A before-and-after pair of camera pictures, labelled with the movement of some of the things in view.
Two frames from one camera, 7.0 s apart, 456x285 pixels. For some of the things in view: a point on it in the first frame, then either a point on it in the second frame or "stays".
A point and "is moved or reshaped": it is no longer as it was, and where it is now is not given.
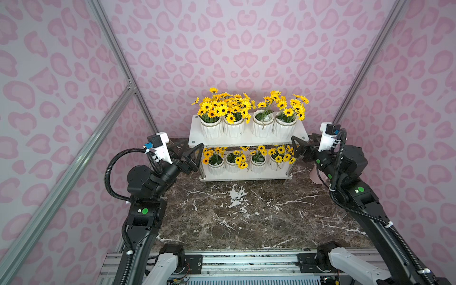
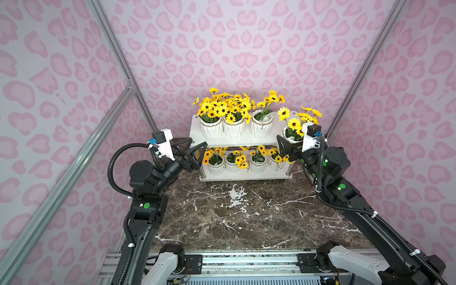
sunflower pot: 285,122 is moved or reshaped
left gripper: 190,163 stays
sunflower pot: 213,157 stays
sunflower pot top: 262,119 stays
